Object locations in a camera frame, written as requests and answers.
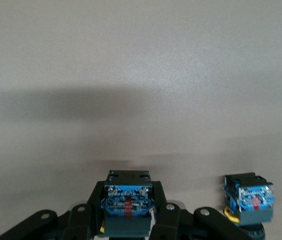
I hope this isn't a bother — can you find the brown table mat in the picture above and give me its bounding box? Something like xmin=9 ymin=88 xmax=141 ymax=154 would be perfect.
xmin=0 ymin=0 xmax=282 ymax=240

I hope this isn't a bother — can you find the red capped push button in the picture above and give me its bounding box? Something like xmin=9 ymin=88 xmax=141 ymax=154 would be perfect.
xmin=98 ymin=170 xmax=157 ymax=238

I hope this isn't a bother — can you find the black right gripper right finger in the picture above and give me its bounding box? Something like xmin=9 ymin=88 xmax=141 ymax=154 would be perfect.
xmin=148 ymin=179 xmax=256 ymax=240

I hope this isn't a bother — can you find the yellow capped push button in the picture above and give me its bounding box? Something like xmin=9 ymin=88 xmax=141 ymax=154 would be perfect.
xmin=222 ymin=171 xmax=276 ymax=240

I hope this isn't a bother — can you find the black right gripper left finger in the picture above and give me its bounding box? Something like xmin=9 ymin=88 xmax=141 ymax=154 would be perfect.
xmin=0 ymin=180 xmax=107 ymax=240

